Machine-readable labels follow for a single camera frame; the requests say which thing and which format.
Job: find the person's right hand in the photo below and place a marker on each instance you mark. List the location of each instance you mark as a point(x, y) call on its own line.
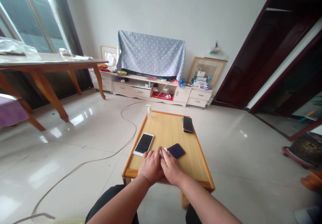
point(173, 172)

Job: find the person's left hand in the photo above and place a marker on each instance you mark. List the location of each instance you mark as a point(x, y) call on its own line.
point(149, 166)

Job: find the person's left fingers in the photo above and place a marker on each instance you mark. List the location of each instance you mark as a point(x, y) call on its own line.
point(154, 154)

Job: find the person's right fingers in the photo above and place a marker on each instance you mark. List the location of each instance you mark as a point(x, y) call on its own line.
point(168, 158)

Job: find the dark blue square pad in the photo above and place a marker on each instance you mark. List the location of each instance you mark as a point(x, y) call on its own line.
point(176, 151)

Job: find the white smartphone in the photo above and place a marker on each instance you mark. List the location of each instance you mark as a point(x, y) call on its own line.
point(143, 144)

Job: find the small light wooden table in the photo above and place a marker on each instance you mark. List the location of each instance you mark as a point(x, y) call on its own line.
point(168, 133)

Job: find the black smartphone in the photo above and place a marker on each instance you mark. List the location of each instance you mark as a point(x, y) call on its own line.
point(187, 124)

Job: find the clear pump bottle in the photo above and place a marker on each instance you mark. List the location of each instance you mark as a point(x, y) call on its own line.
point(149, 112)

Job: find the white television cabinet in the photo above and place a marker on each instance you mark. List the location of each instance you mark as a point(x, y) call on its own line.
point(130, 90)

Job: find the television under blue dotted cloth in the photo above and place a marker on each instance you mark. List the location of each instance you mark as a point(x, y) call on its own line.
point(151, 54)

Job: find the wooden framed picture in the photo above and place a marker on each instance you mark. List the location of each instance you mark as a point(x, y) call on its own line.
point(213, 66)

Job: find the white framed picture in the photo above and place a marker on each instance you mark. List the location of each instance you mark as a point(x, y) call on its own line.
point(108, 53)

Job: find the plant pot on red trolley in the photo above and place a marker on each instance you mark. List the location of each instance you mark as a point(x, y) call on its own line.
point(305, 149)

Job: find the brown wooden dining table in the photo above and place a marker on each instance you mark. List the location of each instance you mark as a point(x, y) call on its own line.
point(47, 63)

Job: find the orange round object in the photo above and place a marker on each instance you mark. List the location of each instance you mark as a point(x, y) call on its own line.
point(312, 181)

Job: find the chair with purple cover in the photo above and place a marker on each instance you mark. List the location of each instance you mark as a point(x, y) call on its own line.
point(12, 110)

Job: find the large window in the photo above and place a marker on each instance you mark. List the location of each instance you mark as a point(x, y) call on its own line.
point(32, 15)

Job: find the glass wall shelf with ornament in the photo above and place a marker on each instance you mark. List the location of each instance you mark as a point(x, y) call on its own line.
point(216, 51)

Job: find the dark red door frame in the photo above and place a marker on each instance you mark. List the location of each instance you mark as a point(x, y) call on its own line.
point(251, 58)

